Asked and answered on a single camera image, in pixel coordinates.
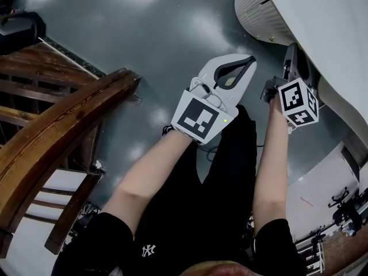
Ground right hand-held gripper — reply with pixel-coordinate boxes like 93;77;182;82
259;42;320;128

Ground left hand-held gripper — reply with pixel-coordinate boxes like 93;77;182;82
170;53;259;146

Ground wooden chair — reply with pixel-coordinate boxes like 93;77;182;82
0;36;143;260

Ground person's right forearm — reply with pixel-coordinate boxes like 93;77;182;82
252;97;290;233

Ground person's left forearm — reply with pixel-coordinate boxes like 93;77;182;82
102;128;201;236

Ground white air conditioner unit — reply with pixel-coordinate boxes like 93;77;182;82
233;0;368;169

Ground person's black trousers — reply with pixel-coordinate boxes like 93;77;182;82
137;104;258;237

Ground person's black shoe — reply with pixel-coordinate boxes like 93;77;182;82
161;124;177;138

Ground black office chair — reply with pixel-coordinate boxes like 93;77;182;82
327;186;364;237

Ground white metal rack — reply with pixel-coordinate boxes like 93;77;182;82
296;228;327;274

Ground person's head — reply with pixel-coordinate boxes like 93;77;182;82
178;261;260;276

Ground person's black shirt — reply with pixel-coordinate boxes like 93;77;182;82
51;210;307;276

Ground black bag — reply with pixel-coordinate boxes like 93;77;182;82
0;10;47;56

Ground black floor cable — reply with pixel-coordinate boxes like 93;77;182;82
197;144;265;162

